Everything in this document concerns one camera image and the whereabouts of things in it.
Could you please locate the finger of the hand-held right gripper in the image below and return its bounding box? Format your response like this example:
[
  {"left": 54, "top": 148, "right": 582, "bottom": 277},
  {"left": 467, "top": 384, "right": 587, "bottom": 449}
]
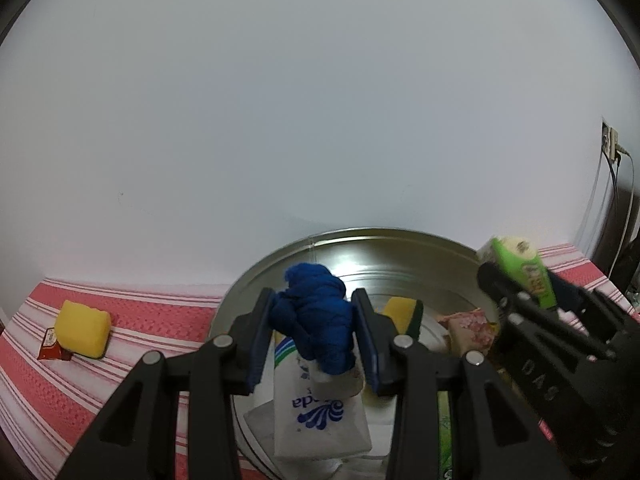
[
  {"left": 547, "top": 270, "right": 632, "bottom": 361},
  {"left": 476, "top": 260, "right": 533, "bottom": 313}
]

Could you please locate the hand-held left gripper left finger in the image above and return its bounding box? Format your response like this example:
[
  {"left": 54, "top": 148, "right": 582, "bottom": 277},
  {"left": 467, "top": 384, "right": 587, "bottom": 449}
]
[{"left": 55, "top": 288, "right": 276, "bottom": 480}]

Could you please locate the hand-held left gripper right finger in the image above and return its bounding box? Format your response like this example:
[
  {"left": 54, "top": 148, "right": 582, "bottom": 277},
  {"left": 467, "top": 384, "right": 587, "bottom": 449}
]
[{"left": 352, "top": 288, "right": 576, "bottom": 480}]

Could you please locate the green packet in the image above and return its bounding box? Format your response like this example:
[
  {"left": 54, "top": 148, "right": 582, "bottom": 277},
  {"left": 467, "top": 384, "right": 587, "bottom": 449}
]
[
  {"left": 437, "top": 390, "right": 454, "bottom": 480},
  {"left": 477, "top": 236, "right": 561, "bottom": 311}
]

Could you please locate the pink brown printed packet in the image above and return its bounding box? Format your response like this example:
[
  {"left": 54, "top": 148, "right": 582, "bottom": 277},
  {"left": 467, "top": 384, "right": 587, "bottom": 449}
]
[{"left": 446, "top": 310, "right": 501, "bottom": 357}]

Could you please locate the yellow sponge with green pad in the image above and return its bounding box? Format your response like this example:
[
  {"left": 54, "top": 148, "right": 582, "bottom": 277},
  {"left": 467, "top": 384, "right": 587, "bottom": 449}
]
[
  {"left": 54, "top": 300, "right": 112, "bottom": 359},
  {"left": 382, "top": 296, "right": 425, "bottom": 338}
]

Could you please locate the blue cloth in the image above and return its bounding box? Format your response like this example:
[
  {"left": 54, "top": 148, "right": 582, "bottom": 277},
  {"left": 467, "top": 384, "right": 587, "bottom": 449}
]
[{"left": 270, "top": 262, "right": 359, "bottom": 376}]

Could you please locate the plain white packet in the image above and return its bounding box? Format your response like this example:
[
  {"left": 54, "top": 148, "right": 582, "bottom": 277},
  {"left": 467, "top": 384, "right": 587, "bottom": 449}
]
[{"left": 244, "top": 404, "right": 277, "bottom": 443}]

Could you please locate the white packet with blue print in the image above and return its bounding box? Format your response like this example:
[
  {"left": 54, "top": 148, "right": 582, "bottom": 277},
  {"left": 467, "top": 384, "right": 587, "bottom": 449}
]
[{"left": 272, "top": 332, "right": 373, "bottom": 461}]

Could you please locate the stainless steel bowl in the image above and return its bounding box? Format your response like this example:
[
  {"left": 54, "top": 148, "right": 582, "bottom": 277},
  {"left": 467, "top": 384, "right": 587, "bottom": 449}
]
[{"left": 207, "top": 227, "right": 506, "bottom": 480}]

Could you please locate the red white striped sheet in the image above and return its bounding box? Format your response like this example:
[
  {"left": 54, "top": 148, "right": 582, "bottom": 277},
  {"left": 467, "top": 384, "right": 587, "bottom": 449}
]
[{"left": 0, "top": 242, "right": 640, "bottom": 480}]

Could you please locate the red sauce packet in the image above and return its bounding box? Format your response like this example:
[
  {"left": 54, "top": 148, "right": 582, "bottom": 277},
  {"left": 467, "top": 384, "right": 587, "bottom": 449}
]
[{"left": 37, "top": 327, "right": 74, "bottom": 362}]

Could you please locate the grey cable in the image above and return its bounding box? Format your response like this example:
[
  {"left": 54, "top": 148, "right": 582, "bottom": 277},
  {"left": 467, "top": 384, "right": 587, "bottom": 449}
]
[{"left": 580, "top": 152, "right": 608, "bottom": 258}]

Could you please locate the white wall outlet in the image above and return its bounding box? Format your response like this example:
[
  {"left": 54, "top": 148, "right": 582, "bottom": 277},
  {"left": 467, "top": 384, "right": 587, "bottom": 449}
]
[{"left": 601, "top": 119, "right": 621, "bottom": 159}]

